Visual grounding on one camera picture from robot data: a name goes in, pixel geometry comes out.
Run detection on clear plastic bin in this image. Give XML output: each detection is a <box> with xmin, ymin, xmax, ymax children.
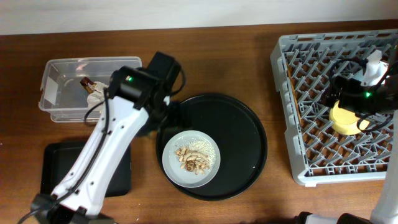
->
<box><xmin>39</xmin><ymin>56</ymin><xmax>142</xmax><ymax>123</ymax></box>

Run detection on round black serving tray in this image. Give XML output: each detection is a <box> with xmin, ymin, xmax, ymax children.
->
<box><xmin>156</xmin><ymin>93</ymin><xmax>267</xmax><ymax>201</ymax></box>

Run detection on black rectangular tray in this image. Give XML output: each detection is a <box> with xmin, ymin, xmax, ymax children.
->
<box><xmin>40</xmin><ymin>141</ymin><xmax>131</xmax><ymax>197</ymax></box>

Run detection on food scraps and rice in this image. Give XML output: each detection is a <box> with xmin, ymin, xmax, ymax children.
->
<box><xmin>175</xmin><ymin>139</ymin><xmax>216</xmax><ymax>175</ymax></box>

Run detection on wooden chopstick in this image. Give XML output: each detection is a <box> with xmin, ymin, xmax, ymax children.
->
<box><xmin>287</xmin><ymin>65</ymin><xmax>303</xmax><ymax>127</ymax></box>

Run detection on yellow bowl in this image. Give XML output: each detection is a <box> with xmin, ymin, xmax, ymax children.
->
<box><xmin>329</xmin><ymin>101</ymin><xmax>369</xmax><ymax>135</ymax></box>

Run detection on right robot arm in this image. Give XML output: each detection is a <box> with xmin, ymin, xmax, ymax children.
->
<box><xmin>292</xmin><ymin>110</ymin><xmax>397</xmax><ymax>224</ymax></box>

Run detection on gold snack wrapper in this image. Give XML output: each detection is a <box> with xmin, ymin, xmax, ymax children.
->
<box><xmin>80</xmin><ymin>77</ymin><xmax>96</xmax><ymax>94</ymax></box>

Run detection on white napkin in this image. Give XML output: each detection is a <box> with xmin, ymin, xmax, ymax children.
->
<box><xmin>87</xmin><ymin>82</ymin><xmax>108</xmax><ymax>108</ymax></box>

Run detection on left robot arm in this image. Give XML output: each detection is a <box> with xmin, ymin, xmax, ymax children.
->
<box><xmin>19</xmin><ymin>52</ymin><xmax>184</xmax><ymax>223</ymax></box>

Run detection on grey plate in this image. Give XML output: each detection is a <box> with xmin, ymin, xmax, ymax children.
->
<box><xmin>162</xmin><ymin>131</ymin><xmax>221</xmax><ymax>188</ymax></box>

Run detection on grey dishwasher rack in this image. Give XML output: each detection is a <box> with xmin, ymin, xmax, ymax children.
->
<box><xmin>270</xmin><ymin>29</ymin><xmax>397</xmax><ymax>187</ymax></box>

